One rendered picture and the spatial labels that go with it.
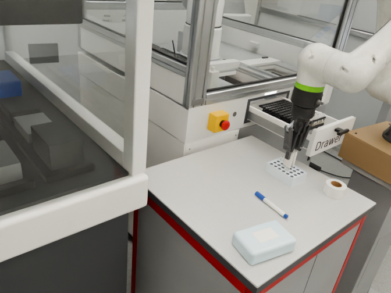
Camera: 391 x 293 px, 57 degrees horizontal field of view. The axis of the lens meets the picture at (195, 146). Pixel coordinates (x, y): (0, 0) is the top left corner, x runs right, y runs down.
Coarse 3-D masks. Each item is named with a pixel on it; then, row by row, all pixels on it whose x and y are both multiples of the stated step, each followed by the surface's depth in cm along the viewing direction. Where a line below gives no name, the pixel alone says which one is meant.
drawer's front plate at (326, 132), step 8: (344, 120) 142; (352, 120) 146; (320, 128) 132; (328, 128) 135; (344, 128) 144; (312, 136) 131; (320, 136) 133; (328, 136) 137; (336, 136) 142; (312, 144) 132; (328, 144) 141; (336, 144) 146; (312, 152) 135; (320, 152) 139
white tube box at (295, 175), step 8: (272, 160) 134; (272, 168) 130; (280, 168) 130; (296, 168) 131; (280, 176) 128; (288, 176) 125; (296, 176) 126; (304, 176) 128; (288, 184) 126; (296, 184) 127
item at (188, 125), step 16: (160, 96) 143; (256, 96) 154; (272, 96) 161; (288, 96) 170; (160, 112) 146; (176, 112) 137; (192, 112) 133; (208, 112) 138; (240, 112) 151; (176, 128) 140; (192, 128) 136
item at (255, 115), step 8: (256, 104) 159; (248, 112) 155; (256, 112) 152; (264, 112) 150; (256, 120) 153; (264, 120) 149; (272, 120) 146; (280, 120) 144; (328, 120) 154; (336, 120) 151; (272, 128) 147; (280, 128) 144; (280, 136) 145; (304, 144) 137
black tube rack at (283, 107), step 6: (270, 102) 159; (276, 102) 160; (282, 102) 161; (288, 102) 162; (264, 108) 153; (270, 108) 154; (276, 108) 154; (282, 108) 154; (288, 108) 156; (270, 114) 155; (276, 114) 149; (282, 114) 148; (288, 114) 149; (282, 120) 150; (288, 120) 151; (318, 126) 150
